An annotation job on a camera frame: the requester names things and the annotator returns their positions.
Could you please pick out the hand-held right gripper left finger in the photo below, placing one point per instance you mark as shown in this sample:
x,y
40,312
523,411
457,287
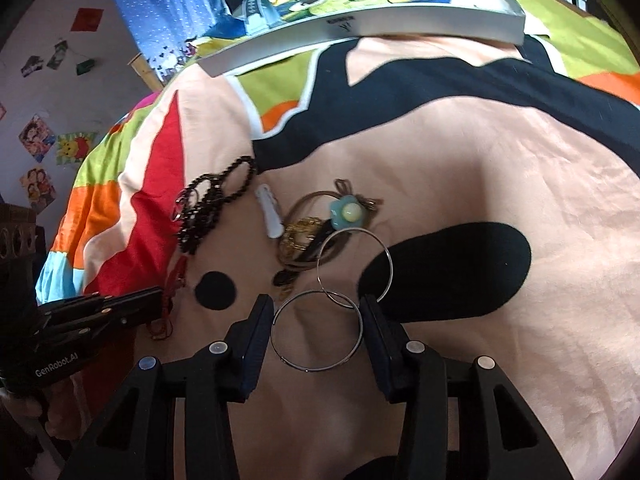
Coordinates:
x,y
255,342

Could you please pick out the person's left hand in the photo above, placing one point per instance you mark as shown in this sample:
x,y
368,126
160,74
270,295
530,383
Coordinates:
x,y
22,412

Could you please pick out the large silver hoop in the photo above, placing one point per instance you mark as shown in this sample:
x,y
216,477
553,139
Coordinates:
x,y
305,369
391,267

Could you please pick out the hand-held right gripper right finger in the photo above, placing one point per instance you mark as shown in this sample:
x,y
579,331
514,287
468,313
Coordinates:
x,y
380,352

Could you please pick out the blue wristwatch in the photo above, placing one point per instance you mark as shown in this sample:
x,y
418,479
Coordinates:
x,y
255,10

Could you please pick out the cartoon wall picture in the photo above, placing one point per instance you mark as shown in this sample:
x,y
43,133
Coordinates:
x,y
36,137
37,187

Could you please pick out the wooden bed post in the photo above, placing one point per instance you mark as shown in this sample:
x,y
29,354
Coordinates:
x,y
145,72

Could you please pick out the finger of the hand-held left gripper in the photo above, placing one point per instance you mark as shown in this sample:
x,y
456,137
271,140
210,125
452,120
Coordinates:
x,y
100,327
130,300

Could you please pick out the red paper square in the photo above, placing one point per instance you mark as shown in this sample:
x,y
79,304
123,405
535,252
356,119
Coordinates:
x,y
87,19

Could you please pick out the blue dotted curtain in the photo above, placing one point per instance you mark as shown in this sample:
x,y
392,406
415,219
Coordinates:
x,y
165,0

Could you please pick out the white hair clip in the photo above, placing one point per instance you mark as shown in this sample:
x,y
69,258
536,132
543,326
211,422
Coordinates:
x,y
270,215

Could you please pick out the yellow bear wall picture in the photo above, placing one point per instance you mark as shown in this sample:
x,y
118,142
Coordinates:
x,y
75,147

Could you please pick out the green wall card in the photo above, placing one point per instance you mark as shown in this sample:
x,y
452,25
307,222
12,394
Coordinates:
x,y
85,66

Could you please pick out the black hair clip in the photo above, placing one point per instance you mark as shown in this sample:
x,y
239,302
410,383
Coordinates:
x,y
320,242

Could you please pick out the printed blanket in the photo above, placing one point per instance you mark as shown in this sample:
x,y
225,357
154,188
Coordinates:
x,y
500,160

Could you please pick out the small wall photo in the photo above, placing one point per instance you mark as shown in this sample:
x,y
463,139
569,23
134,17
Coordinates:
x,y
31,65
59,54

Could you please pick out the white cardboard box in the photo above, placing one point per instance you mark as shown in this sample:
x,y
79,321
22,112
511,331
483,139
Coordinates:
x,y
400,20

